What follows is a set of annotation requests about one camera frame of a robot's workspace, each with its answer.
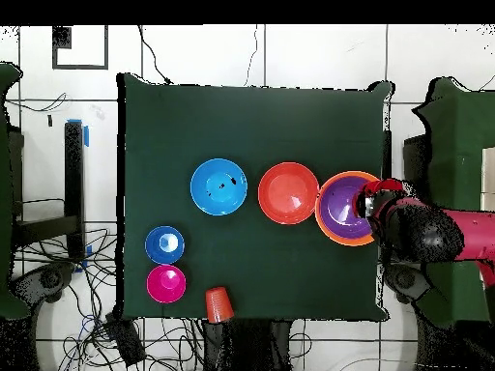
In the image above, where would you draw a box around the red-orange bowl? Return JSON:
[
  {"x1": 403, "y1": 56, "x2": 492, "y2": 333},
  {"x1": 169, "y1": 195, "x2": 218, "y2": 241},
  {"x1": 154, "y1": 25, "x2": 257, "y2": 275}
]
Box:
[{"x1": 257, "y1": 161, "x2": 321, "y2": 226}]

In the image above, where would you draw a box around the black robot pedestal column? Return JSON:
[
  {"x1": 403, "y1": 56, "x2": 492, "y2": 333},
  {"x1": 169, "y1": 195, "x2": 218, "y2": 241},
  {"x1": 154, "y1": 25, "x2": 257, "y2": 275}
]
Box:
[{"x1": 202, "y1": 319, "x2": 294, "y2": 371}]

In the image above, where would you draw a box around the small pink bowl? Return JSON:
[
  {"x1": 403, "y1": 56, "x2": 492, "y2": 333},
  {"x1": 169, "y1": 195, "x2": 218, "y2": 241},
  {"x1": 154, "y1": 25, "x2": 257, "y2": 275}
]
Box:
[{"x1": 145, "y1": 264, "x2": 188, "y2": 305}]

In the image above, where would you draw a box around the black stand post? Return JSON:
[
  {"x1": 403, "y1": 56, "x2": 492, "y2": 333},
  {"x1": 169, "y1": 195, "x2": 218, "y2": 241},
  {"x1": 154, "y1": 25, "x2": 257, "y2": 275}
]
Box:
[{"x1": 11, "y1": 120, "x2": 88, "y2": 262}]

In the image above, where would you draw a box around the purple bowl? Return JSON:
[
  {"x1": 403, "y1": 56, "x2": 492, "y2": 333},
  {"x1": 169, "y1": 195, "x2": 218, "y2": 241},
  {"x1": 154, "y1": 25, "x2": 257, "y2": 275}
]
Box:
[{"x1": 319, "y1": 176, "x2": 374, "y2": 240}]

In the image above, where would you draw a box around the dark green table cloth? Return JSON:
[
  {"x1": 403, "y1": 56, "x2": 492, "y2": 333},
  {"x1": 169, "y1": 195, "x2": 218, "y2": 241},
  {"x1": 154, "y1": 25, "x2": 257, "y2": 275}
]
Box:
[{"x1": 116, "y1": 72, "x2": 395, "y2": 324}]

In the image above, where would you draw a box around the orange cup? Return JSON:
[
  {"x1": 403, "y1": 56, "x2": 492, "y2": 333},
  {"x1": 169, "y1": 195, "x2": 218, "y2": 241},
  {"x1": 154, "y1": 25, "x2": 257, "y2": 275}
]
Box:
[{"x1": 204, "y1": 286, "x2": 236, "y2": 325}]

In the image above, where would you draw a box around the small dark blue bowl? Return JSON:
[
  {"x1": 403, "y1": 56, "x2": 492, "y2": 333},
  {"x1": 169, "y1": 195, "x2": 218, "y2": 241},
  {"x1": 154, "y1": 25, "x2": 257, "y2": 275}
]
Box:
[{"x1": 144, "y1": 225, "x2": 186, "y2": 266}]

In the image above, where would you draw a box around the green cloth neighbouring table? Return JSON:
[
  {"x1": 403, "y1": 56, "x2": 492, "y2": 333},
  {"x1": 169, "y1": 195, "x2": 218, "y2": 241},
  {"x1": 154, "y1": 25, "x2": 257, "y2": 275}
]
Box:
[
  {"x1": 0, "y1": 61, "x2": 30, "y2": 320},
  {"x1": 411, "y1": 76, "x2": 495, "y2": 329}
]

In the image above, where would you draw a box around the black floor cable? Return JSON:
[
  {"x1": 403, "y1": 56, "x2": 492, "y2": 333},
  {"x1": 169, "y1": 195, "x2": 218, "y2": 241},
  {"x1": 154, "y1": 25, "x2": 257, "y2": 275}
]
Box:
[{"x1": 137, "y1": 25, "x2": 173, "y2": 85}]

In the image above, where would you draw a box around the light blue bowl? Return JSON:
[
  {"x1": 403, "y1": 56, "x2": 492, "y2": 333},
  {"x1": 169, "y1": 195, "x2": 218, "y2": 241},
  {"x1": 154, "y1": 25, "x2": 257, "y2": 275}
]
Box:
[{"x1": 189, "y1": 157, "x2": 248, "y2": 216}]

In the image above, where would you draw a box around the blue cable bundle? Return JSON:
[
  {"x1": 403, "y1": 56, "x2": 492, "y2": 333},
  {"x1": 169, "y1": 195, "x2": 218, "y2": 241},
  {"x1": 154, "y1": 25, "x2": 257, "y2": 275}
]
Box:
[{"x1": 77, "y1": 313, "x2": 97, "y2": 342}]

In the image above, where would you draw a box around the black power adapter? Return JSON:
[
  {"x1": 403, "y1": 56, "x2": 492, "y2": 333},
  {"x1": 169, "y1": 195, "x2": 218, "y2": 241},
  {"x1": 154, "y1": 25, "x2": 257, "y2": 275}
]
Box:
[{"x1": 105, "y1": 316, "x2": 147, "y2": 366}]

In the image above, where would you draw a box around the black square floor frame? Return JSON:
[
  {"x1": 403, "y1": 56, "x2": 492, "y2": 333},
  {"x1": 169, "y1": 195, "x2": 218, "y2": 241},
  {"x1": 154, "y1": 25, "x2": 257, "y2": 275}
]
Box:
[{"x1": 51, "y1": 25, "x2": 109, "y2": 71}]

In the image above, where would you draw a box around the large orange bowl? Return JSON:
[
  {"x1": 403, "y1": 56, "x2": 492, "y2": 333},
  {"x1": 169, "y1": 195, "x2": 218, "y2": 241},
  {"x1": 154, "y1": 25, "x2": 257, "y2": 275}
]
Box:
[{"x1": 314, "y1": 170, "x2": 382, "y2": 247}]

